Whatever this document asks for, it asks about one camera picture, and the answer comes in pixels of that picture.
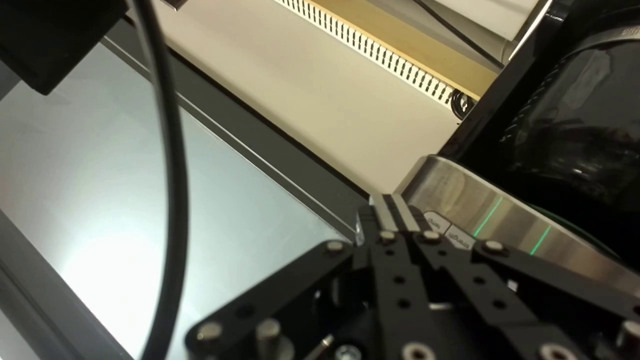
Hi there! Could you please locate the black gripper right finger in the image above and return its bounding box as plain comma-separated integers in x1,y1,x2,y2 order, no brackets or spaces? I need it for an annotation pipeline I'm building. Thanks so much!
389,192,640,360

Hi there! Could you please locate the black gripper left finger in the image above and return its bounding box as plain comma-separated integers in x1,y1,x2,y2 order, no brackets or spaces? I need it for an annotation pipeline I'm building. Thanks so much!
183,192,443,360

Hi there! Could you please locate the black steel drip coffee maker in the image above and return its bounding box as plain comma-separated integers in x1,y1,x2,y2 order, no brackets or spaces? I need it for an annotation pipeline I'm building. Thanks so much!
397,0,640,296

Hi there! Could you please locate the glass coffee carafe black handle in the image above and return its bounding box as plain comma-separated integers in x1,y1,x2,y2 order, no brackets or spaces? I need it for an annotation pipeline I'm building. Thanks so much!
499,27,640,265

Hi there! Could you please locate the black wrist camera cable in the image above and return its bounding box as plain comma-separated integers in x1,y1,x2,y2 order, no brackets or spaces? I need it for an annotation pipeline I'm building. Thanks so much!
128,0,194,360

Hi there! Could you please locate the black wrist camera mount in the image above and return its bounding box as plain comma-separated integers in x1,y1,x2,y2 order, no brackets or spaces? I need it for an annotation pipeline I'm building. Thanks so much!
0,0,129,97

